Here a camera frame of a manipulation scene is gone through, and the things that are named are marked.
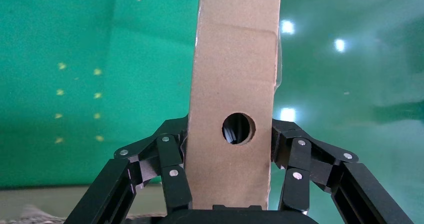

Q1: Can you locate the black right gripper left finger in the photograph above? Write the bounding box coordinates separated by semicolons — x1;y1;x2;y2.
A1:
64;116;193;224

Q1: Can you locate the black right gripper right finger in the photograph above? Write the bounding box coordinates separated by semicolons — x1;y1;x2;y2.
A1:
271;118;415;224

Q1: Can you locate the green tablecloth with yellow marks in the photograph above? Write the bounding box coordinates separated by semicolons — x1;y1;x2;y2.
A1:
0;0;201;188

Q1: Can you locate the small cardboard box with hole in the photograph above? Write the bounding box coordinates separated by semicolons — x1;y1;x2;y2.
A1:
183;0;282;211

